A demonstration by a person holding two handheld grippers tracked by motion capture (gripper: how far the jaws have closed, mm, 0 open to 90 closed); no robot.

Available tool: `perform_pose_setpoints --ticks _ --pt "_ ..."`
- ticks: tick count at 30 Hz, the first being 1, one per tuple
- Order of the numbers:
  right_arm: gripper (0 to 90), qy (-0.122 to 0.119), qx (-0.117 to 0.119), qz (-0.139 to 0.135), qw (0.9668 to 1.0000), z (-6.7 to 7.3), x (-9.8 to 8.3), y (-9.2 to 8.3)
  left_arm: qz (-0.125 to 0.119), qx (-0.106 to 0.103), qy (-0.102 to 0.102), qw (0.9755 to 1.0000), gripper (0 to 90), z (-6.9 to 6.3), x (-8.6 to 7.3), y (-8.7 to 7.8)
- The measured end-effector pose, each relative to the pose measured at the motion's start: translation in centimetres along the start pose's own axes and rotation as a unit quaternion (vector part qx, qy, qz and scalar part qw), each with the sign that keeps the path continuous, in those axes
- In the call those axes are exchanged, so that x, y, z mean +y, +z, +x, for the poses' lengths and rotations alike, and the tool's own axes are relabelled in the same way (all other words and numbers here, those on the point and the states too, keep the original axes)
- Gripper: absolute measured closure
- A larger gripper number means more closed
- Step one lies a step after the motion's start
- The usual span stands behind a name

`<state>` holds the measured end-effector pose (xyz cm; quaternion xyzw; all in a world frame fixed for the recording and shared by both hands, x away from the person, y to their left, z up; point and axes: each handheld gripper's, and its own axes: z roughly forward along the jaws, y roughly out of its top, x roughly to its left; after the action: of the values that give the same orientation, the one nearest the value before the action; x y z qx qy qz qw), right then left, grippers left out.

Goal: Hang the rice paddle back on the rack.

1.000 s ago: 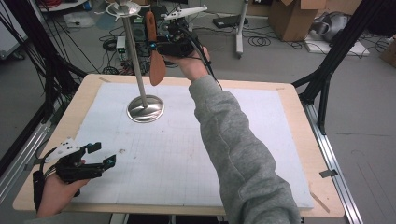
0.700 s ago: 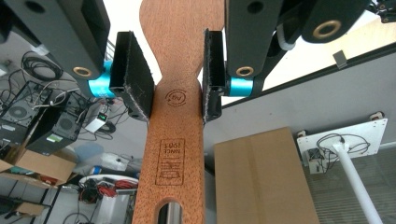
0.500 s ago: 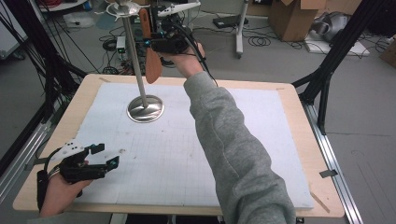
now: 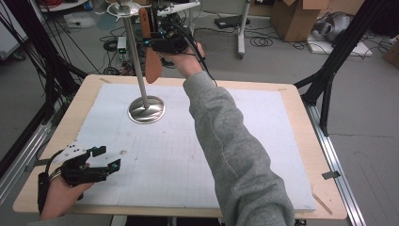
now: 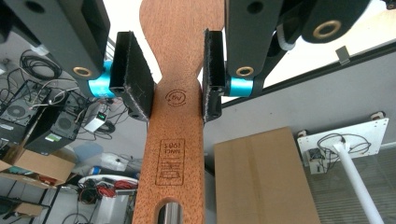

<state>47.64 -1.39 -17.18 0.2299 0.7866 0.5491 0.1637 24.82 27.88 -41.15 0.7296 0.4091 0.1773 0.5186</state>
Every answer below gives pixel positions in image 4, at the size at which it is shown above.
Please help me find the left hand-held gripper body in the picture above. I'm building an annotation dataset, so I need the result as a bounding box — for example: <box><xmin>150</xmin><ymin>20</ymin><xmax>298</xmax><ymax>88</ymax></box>
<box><xmin>51</xmin><ymin>142</ymin><xmax>109</xmax><ymax>187</ymax></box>

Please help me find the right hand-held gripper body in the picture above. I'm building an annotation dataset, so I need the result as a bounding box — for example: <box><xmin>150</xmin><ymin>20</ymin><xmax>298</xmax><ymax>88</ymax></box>
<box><xmin>150</xmin><ymin>0</ymin><xmax>201</xmax><ymax>55</ymax></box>

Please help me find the wooden rice spatula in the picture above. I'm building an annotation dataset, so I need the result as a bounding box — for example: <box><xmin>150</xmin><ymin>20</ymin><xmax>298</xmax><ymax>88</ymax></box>
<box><xmin>138</xmin><ymin>7</ymin><xmax>164</xmax><ymax>85</ymax></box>

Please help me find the metal utensil stand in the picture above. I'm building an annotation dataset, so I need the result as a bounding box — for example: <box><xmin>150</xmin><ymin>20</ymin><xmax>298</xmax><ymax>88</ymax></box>
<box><xmin>106</xmin><ymin>0</ymin><xmax>167</xmax><ymax>125</ymax></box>

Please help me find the person's right hand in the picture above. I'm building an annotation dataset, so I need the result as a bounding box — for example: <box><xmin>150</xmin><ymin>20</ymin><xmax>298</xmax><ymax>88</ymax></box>
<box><xmin>159</xmin><ymin>41</ymin><xmax>207</xmax><ymax>80</ymax></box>

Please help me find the small silver power box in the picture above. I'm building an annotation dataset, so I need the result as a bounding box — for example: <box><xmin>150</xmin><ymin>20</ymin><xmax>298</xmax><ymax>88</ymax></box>
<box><xmin>117</xmin><ymin>36</ymin><xmax>129</xmax><ymax>61</ymax></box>

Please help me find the white grid mat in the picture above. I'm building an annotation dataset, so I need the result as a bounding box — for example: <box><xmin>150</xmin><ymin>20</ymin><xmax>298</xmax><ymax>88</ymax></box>
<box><xmin>74</xmin><ymin>82</ymin><xmax>318</xmax><ymax>212</ymax></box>

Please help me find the grey tape strip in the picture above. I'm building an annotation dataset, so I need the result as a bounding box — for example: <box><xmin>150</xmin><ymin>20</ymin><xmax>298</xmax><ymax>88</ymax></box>
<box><xmin>321</xmin><ymin>170</ymin><xmax>342</xmax><ymax>181</ymax></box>
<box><xmin>24</xmin><ymin>158</ymin><xmax>51</xmax><ymax>173</ymax></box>

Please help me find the flat black device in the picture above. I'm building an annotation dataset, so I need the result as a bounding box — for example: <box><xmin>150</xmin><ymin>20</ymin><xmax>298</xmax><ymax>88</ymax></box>
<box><xmin>214</xmin><ymin>14</ymin><xmax>251</xmax><ymax>30</ymax></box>

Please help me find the white stand leg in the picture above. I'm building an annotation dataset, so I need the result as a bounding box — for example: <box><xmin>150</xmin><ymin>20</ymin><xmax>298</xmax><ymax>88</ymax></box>
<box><xmin>236</xmin><ymin>0</ymin><xmax>252</xmax><ymax>60</ymax></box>

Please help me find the large open cardboard box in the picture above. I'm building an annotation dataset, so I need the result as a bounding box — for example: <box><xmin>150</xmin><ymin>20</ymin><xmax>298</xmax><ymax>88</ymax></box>
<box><xmin>270</xmin><ymin>0</ymin><xmax>329</xmax><ymax>43</ymax></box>

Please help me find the grey bag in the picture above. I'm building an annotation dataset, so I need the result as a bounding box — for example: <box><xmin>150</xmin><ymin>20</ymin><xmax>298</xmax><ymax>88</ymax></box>
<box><xmin>312</xmin><ymin>10</ymin><xmax>355</xmax><ymax>43</ymax></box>

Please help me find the white foam board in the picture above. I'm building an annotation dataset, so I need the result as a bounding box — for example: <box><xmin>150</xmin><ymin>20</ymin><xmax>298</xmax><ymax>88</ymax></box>
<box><xmin>306</xmin><ymin>34</ymin><xmax>375</xmax><ymax>58</ymax></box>

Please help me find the thin wooden stick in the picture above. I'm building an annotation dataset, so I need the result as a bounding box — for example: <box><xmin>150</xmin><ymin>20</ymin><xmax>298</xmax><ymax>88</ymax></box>
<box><xmin>313</xmin><ymin>192</ymin><xmax>333</xmax><ymax>217</ymax></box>

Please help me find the small cardboard box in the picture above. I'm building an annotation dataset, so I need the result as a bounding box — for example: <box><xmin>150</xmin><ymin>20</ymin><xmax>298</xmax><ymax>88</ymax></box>
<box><xmin>381</xmin><ymin>36</ymin><xmax>399</xmax><ymax>70</ymax></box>

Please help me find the right hand-held gripper black cable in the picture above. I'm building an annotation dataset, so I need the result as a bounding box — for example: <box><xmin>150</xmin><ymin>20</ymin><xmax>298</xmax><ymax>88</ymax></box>
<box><xmin>170</xmin><ymin>22</ymin><xmax>219</xmax><ymax>88</ymax></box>

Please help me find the hand-held gripper black cable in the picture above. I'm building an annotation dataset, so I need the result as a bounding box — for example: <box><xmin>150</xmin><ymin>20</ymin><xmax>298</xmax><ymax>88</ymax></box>
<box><xmin>170</xmin><ymin>22</ymin><xmax>219</xmax><ymax>88</ymax></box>
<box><xmin>37</xmin><ymin>149</ymin><xmax>65</xmax><ymax>215</ymax></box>

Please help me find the left hand-held gripper black cable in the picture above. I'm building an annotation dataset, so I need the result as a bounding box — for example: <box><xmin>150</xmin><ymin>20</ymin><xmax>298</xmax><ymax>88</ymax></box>
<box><xmin>37</xmin><ymin>149</ymin><xmax>65</xmax><ymax>215</ymax></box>

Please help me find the aluminium rail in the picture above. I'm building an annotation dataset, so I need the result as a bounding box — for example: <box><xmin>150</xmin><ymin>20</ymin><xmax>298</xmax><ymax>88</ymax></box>
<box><xmin>0</xmin><ymin>121</ymin><xmax>53</xmax><ymax>206</ymax></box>
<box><xmin>302</xmin><ymin>102</ymin><xmax>367</xmax><ymax>226</ymax></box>

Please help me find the thin coiled black cable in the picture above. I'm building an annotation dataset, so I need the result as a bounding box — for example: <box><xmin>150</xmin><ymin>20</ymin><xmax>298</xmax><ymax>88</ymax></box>
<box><xmin>249</xmin><ymin>36</ymin><xmax>274</xmax><ymax>48</ymax></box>

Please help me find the black metal frame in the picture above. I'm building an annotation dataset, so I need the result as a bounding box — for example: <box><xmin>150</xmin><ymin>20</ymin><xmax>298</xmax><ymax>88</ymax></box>
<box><xmin>294</xmin><ymin>0</ymin><xmax>391</xmax><ymax>137</ymax></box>
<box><xmin>0</xmin><ymin>0</ymin><xmax>89</xmax><ymax>177</ymax></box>

